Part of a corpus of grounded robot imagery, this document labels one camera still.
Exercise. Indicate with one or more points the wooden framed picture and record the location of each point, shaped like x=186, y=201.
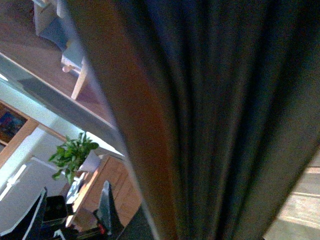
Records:
x=15, y=127

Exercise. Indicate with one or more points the black box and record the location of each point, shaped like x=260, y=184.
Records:
x=55, y=210

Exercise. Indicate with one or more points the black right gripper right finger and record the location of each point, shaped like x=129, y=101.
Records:
x=107, y=214

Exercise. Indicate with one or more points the green potted plant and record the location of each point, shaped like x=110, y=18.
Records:
x=71, y=155

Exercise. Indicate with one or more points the dark hanging curtain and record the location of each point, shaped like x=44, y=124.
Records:
x=217, y=103

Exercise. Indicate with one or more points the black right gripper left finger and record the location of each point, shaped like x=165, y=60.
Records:
x=29, y=226

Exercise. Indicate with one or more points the wooden side cabinet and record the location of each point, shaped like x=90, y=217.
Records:
x=126, y=196

